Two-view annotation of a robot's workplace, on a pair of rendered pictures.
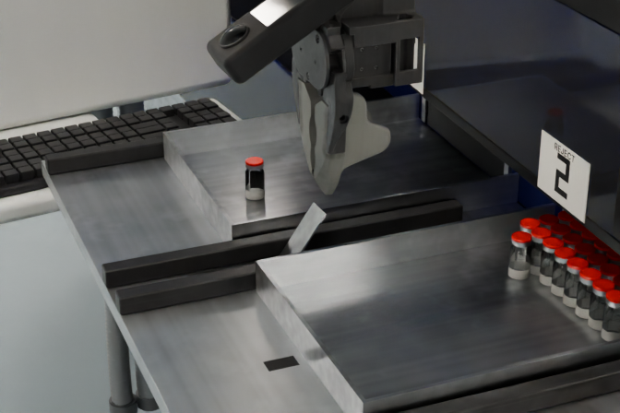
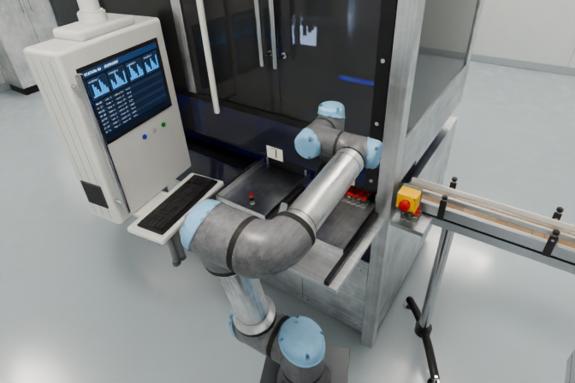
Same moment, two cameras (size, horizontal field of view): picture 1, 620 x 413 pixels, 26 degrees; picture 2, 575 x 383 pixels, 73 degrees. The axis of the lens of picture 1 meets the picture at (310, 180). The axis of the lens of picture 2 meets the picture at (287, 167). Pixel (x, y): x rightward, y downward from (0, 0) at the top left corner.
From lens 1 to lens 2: 0.75 m
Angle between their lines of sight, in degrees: 29
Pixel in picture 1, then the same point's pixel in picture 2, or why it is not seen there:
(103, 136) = (180, 198)
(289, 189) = (257, 197)
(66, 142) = (171, 204)
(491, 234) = not seen: hidden behind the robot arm
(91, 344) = (135, 246)
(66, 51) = (153, 177)
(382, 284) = not seen: hidden behind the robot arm
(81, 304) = (122, 236)
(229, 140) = (229, 189)
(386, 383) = (334, 240)
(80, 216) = not seen: hidden behind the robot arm
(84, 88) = (159, 185)
